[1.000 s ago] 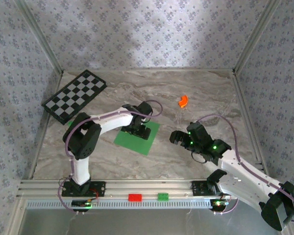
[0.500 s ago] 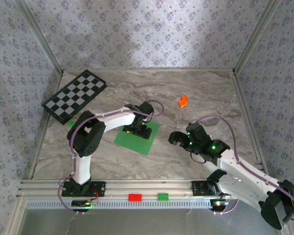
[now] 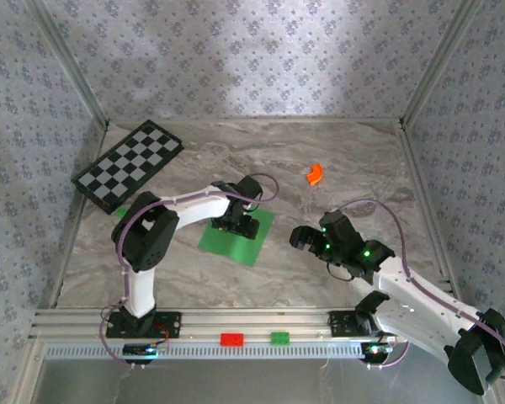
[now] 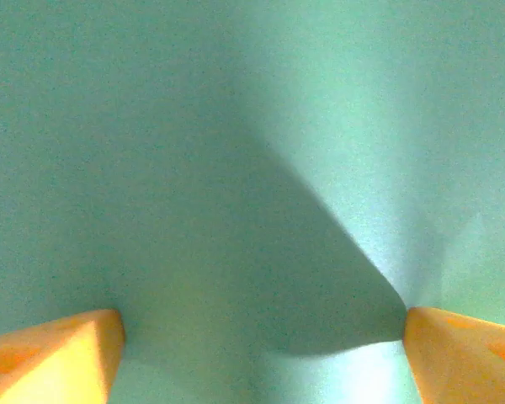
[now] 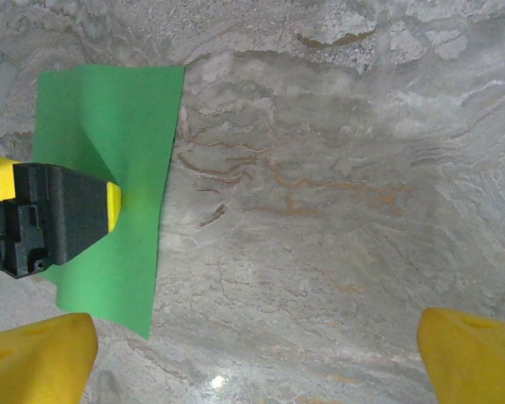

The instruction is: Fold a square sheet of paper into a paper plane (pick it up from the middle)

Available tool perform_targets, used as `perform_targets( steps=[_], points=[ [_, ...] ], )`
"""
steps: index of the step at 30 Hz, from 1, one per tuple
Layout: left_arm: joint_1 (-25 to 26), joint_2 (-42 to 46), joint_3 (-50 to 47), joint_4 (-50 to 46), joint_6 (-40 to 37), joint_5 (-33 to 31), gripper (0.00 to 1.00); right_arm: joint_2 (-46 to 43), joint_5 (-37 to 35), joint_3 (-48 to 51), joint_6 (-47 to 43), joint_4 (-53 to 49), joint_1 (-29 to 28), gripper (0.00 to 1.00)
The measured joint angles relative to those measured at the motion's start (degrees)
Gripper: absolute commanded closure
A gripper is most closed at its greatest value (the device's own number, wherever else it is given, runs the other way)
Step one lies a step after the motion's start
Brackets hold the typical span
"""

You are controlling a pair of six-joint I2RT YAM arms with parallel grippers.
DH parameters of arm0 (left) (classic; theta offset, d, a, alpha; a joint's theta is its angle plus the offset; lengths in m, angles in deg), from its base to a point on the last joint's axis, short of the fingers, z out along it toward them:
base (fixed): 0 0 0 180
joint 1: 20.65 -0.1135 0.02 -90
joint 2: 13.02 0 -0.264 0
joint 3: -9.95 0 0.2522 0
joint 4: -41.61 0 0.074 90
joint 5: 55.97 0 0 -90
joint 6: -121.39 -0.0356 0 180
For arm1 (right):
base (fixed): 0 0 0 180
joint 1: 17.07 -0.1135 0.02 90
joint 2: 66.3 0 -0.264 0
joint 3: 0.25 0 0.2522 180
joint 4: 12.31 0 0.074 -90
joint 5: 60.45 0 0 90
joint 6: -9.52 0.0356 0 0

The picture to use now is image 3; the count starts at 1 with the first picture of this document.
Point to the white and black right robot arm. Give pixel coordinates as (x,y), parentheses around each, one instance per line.
(408,320)

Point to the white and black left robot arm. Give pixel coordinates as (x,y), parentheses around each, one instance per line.
(141,294)

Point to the orange curved block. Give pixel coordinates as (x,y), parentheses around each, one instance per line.
(315,173)

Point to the green toy brick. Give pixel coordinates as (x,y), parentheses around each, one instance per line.
(280,338)

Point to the small green block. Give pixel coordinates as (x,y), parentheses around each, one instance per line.
(122,212)

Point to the red toy brick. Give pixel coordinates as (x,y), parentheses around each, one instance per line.
(232,339)

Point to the black and grey checkerboard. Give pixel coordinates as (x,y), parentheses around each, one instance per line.
(126,166)

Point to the aluminium frame profile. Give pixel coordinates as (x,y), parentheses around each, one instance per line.
(421,181)
(256,119)
(438,63)
(69,252)
(71,63)

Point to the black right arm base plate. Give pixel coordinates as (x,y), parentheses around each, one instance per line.
(341,324)

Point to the wide aluminium mounting rail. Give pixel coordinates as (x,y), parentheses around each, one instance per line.
(256,320)

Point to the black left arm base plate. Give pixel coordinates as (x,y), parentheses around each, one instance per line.
(168,324)

